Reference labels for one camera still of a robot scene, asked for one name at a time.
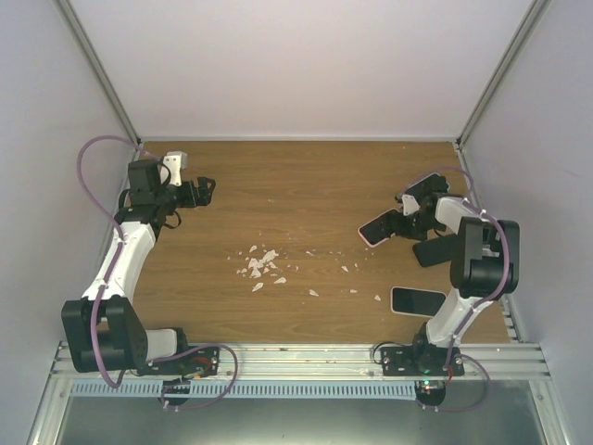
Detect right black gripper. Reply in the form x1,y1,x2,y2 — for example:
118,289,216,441
374,210,442,240

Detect pink phone case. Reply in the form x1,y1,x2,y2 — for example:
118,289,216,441
358,215,388,248

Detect phone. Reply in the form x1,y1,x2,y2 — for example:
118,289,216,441
390,286,446,317
402,172,449,200
412,234,458,268

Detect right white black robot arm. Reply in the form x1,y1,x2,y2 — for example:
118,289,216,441
359,172,520,375

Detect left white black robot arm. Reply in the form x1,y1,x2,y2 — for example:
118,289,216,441
61,151,219,376

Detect phone in black case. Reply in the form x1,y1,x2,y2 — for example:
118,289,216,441
412,234,458,268

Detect phone in white case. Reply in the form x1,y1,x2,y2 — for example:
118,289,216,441
390,286,446,317

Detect white debris flakes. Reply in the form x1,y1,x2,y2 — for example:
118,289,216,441
211,227,389,301

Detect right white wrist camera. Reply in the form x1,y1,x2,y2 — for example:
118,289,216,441
401,194,420,216

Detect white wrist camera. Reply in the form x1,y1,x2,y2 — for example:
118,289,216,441
160,151,187,186
401,194,420,216

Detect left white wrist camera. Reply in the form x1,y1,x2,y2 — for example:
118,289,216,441
160,151,187,186

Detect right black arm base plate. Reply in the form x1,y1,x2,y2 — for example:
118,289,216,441
370,342,465,377

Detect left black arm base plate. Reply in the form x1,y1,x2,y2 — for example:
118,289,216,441
133,343,221,378

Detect aluminium front rail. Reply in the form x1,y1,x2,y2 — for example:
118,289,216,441
49,340,552,379

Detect grey slotted cable duct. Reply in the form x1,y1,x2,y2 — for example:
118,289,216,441
70,379,416,401

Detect left aluminium corner post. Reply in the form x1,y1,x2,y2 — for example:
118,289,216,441
54,0,141,143

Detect aluminium corner post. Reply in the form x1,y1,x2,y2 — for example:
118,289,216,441
455,0,549,150
54,0,141,143

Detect right aluminium corner post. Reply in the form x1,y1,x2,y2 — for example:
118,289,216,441
455,0,549,150

